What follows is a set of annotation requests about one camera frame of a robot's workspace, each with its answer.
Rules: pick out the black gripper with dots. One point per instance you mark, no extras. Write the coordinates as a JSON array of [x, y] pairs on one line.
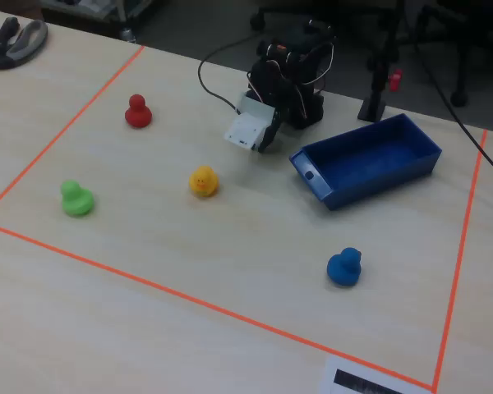
[[272, 130]]

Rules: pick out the red rubber duck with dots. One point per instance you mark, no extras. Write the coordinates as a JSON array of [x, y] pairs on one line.
[[138, 115]]

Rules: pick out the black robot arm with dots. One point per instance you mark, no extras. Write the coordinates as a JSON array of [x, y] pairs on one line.
[[308, 106]]

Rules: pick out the yellow rubber duck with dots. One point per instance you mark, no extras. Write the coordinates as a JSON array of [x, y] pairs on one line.
[[204, 182]]

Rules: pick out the blue plastic box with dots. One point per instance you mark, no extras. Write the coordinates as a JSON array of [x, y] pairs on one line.
[[369, 164]]

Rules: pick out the blue rubber duck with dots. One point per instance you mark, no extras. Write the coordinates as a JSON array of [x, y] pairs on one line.
[[344, 268]]

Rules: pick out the green rubber duck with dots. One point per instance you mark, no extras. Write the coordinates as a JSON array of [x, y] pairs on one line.
[[77, 201]]

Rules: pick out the black clamp stand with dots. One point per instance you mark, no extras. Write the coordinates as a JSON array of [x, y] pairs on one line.
[[373, 107]]

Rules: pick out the orange tape strip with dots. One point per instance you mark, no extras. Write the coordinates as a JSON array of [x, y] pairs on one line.
[[189, 298], [462, 246], [65, 128]]

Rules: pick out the black office chair base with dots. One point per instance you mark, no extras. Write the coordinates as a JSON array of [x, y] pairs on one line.
[[460, 96]]

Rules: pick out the white paper with black bar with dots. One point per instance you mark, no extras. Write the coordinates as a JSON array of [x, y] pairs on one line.
[[333, 369]]

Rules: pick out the white camera housing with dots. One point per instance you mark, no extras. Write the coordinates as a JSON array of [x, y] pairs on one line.
[[246, 127]]

